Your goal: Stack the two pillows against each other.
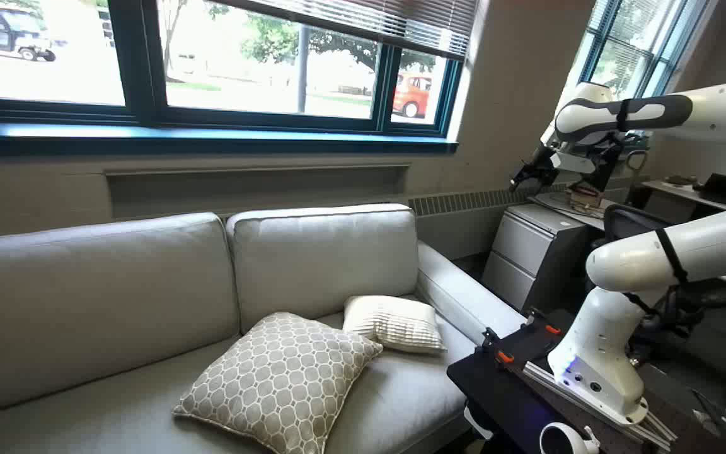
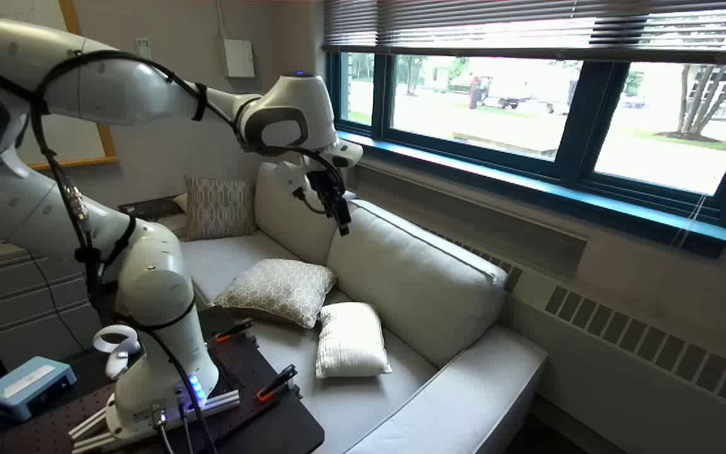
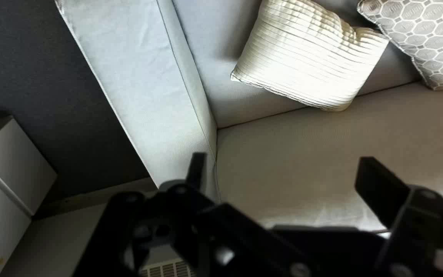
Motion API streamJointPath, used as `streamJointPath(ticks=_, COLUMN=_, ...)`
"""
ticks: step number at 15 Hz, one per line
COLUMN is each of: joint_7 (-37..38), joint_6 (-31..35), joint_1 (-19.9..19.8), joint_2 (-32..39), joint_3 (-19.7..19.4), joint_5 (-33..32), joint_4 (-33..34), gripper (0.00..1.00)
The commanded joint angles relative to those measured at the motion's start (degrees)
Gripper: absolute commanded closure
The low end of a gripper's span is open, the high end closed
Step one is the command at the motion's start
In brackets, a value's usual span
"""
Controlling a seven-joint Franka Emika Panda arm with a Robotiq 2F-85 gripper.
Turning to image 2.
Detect grey drawer cabinet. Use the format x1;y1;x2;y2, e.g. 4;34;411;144
0;238;98;367

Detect blue white box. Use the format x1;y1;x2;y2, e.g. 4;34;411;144
0;354;79;421

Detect wall radiator heater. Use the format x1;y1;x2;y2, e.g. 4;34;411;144
504;265;726;454

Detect red black clamp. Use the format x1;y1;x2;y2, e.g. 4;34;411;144
212;317;252;346
256;362;299;402

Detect red black clamp near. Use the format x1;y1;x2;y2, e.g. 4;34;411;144
256;362;299;402

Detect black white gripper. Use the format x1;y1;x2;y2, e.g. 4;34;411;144
292;141;364;233

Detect far patterned pillow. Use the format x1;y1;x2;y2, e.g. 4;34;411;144
188;175;256;238

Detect wooden framed whiteboard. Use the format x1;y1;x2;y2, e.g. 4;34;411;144
34;0;117;168

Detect window blinds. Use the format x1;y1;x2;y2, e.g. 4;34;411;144
322;0;726;63

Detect blue framed window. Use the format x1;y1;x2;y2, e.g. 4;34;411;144
329;47;726;255

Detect dark side table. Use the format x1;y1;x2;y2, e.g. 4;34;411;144
122;196;185;222

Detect white thermostat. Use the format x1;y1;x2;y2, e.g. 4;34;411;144
136;37;155;59

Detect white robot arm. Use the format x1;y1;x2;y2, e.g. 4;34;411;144
0;16;364;450

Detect grey patterned pillow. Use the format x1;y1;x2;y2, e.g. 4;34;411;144
218;260;336;328

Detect small white pillow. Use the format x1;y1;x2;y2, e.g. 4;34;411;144
315;301;392;377

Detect red black clamp far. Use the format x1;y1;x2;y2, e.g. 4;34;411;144
212;317;252;346

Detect grey sofa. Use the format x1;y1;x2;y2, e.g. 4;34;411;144
181;163;546;454

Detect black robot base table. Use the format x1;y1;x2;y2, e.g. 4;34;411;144
0;304;329;454

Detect white wall box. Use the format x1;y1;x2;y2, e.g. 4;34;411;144
224;37;257;77

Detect white VR controller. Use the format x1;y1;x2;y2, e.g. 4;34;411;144
94;322;141;377

